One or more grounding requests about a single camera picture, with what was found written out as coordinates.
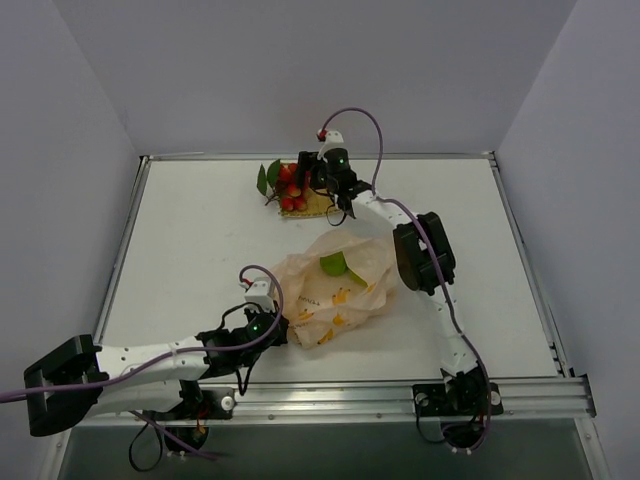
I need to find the fake strawberry bunch with leaves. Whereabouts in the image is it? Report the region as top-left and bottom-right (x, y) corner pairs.
(256, 159), (310, 215)

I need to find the translucent banana print plastic bag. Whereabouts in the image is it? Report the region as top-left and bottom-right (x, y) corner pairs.
(272, 229), (398, 349)

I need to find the green fake pear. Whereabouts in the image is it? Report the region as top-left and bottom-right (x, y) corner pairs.
(348, 269), (377, 289)

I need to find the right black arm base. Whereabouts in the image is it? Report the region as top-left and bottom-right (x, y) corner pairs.
(412, 367), (505, 455)

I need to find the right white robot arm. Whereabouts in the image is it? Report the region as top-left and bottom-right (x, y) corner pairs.
(293, 147), (489, 413)

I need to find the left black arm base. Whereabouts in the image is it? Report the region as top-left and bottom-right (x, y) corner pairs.
(135, 381), (236, 460)

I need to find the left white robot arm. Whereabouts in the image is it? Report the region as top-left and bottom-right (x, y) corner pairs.
(24, 302), (289, 437)

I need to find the round bumpy green fake fruit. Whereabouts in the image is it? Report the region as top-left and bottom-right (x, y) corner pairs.
(319, 251), (349, 277)

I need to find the yellow woven mat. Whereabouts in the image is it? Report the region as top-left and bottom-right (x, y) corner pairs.
(275, 163), (339, 218)

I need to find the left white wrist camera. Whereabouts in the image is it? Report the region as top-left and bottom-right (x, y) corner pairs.
(244, 278), (277, 312)

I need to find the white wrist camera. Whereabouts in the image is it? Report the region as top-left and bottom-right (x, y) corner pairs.
(244, 278), (277, 312)
(316, 129), (344, 160)

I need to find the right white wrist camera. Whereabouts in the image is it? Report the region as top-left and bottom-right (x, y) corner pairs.
(316, 129), (344, 160)

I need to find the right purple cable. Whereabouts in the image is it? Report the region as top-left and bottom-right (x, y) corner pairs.
(319, 107), (494, 451)

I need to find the purple cable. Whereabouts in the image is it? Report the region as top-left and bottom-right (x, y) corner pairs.
(0, 264), (284, 461)
(319, 107), (494, 451)

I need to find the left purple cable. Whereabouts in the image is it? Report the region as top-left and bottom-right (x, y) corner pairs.
(0, 264), (284, 461)

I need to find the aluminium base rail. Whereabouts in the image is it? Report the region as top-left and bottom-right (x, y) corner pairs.
(232, 378), (596, 425)

